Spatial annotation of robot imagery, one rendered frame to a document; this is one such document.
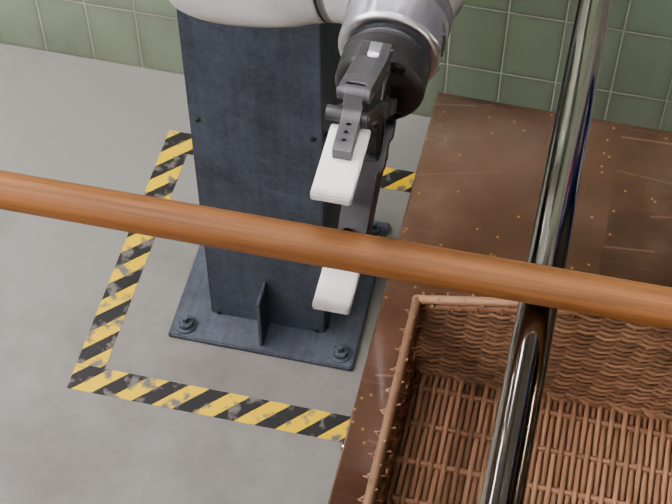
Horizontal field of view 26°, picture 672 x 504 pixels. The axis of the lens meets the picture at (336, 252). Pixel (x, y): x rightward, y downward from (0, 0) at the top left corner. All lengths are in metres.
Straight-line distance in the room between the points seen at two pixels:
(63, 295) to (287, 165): 0.60
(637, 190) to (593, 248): 0.12
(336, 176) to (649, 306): 0.24
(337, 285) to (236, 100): 0.95
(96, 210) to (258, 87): 0.95
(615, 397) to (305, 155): 0.64
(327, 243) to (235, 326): 1.42
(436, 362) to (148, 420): 0.79
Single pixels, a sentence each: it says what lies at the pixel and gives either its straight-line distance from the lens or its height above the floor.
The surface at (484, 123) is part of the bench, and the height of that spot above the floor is 0.58.
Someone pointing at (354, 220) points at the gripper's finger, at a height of 1.13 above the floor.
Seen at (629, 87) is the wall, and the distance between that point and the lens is 2.67.
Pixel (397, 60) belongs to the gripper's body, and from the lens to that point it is 1.18.
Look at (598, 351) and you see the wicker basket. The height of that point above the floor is 0.70.
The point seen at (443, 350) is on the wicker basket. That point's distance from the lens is 1.71.
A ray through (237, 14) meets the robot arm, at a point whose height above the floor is 1.15.
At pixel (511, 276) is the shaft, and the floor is 1.21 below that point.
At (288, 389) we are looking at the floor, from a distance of 2.43.
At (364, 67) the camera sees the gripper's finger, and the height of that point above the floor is 1.27.
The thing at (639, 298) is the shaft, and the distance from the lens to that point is 1.07.
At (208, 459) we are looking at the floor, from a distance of 2.37.
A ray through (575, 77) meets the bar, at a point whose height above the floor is 1.17.
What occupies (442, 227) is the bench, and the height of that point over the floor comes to 0.58.
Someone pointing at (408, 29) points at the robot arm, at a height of 1.22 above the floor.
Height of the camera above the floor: 2.06
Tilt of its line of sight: 53 degrees down
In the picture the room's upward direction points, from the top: straight up
